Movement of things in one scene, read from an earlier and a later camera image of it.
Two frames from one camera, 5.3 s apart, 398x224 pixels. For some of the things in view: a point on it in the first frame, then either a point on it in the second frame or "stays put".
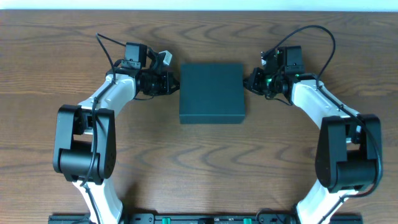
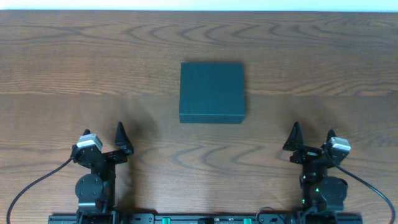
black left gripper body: x=170 y=83 -> x=107 y=155
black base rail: x=204 y=218 stays put
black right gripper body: x=254 y=81 -> x=310 y=154
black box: x=211 y=93 stays put
